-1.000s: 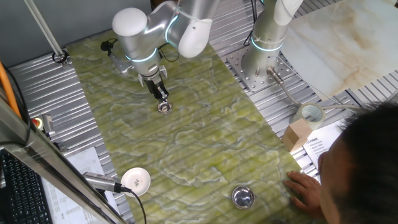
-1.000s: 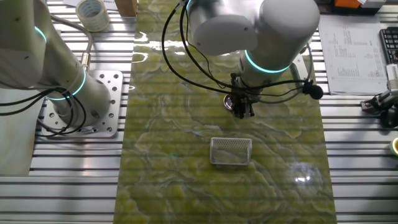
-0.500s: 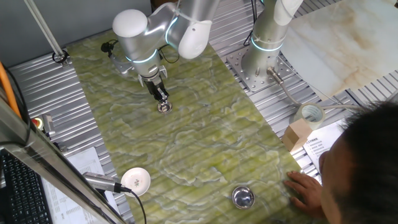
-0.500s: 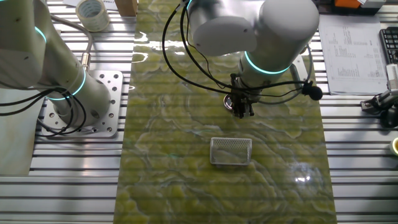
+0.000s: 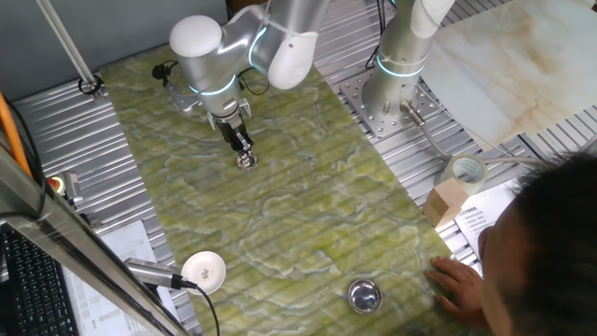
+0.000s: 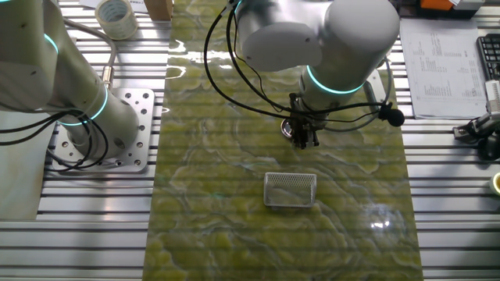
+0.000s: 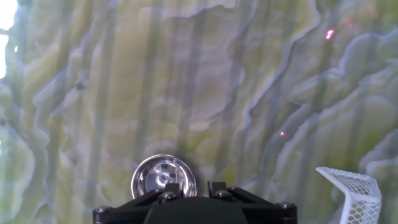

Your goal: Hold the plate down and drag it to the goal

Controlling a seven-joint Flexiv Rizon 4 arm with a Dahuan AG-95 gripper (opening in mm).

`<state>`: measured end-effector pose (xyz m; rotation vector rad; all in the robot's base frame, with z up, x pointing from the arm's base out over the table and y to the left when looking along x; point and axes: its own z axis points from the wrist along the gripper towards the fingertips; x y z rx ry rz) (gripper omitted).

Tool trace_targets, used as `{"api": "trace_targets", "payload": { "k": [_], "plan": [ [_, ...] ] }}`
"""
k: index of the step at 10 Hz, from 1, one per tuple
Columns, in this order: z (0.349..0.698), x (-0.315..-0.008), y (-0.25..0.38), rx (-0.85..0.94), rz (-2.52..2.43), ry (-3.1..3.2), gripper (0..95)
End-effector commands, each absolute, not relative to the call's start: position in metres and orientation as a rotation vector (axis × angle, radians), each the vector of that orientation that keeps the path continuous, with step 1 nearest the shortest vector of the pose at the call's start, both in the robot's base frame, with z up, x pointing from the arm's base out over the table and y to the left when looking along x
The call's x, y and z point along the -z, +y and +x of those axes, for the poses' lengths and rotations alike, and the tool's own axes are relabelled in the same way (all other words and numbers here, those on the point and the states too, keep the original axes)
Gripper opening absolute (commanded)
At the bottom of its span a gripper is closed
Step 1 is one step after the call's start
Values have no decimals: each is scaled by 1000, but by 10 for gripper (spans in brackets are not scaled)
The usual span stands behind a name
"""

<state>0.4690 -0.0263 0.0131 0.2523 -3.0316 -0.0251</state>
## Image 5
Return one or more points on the grey metal bracket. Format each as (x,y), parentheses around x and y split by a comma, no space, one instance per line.
(72,184)

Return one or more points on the person bare hand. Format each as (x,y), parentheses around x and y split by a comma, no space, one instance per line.
(462,294)

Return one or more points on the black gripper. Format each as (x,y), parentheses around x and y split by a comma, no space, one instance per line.
(231,127)

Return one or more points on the beige marble board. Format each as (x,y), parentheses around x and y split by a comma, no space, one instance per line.
(513,60)

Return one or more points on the clear packing tape roll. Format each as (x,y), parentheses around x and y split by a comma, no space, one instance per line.
(476,186)

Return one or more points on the black foam microphone ball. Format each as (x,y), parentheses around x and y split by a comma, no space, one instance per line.
(161,71)

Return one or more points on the small shiny steel dish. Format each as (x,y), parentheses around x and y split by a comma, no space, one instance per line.
(247,162)

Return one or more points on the large shiny steel bowl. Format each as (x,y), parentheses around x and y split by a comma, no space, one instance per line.
(365,296)

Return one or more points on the paper sheet with text lines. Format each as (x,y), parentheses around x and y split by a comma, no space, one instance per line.
(485,210)

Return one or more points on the slanted aluminium pole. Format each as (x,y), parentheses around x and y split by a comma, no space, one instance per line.
(65,44)

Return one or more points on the orange tube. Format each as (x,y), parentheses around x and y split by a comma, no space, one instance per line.
(11,135)

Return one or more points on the printed table paper sheet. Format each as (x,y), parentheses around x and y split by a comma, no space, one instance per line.
(130,242)

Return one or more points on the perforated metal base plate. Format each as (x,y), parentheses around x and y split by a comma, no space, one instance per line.
(359,93)

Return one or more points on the person head with dark hair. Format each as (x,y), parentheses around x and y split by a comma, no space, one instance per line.
(550,242)

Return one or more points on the round yellow emergency button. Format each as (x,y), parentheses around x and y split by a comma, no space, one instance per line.
(56,185)

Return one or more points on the shiny metal frame bar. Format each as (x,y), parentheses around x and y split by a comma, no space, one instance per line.
(70,252)

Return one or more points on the white ceramic plate with flower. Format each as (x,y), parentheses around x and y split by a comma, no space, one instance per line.
(205,273)

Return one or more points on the green marble pattern mat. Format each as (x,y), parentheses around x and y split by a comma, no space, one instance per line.
(326,242)

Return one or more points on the small cardboard box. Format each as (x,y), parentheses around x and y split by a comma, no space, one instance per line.
(443,203)

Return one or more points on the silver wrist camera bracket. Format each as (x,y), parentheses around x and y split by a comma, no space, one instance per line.
(182,99)

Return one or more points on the black computer keyboard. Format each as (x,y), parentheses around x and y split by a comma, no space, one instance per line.
(32,289)

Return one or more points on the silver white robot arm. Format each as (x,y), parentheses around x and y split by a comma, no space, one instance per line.
(289,37)

